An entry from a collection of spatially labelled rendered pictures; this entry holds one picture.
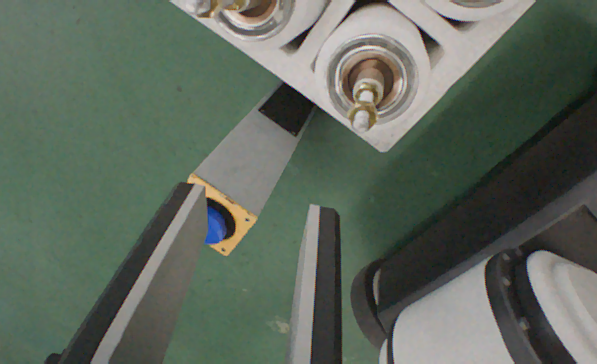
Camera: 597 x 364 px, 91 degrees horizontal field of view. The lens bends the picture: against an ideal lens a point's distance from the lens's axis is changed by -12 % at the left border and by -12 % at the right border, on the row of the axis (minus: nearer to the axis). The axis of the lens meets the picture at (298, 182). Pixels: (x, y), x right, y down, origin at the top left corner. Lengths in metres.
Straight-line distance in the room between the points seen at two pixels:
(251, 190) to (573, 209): 0.36
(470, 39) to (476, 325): 0.25
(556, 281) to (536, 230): 0.18
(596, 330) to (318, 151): 0.47
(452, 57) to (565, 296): 0.22
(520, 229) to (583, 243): 0.08
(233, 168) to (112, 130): 0.53
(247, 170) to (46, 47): 0.62
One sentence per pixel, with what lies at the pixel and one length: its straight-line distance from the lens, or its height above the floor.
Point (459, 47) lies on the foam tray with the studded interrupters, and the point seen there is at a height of 0.18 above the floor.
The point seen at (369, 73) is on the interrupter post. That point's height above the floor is 0.27.
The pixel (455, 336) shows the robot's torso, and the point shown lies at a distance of 0.29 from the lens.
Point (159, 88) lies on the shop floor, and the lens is 0.69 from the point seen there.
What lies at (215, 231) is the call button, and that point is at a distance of 0.30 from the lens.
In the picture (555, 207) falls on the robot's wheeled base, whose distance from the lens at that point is 0.47.
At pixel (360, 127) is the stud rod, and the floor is 0.34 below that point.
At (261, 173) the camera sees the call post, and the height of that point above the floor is 0.26.
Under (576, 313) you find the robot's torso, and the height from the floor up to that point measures 0.37.
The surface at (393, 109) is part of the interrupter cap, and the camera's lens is 0.29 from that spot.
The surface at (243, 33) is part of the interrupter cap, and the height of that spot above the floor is 0.25.
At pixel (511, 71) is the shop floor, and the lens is 0.57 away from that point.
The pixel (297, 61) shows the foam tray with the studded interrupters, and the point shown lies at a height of 0.18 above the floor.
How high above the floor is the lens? 0.52
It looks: 53 degrees down
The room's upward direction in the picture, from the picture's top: 156 degrees counter-clockwise
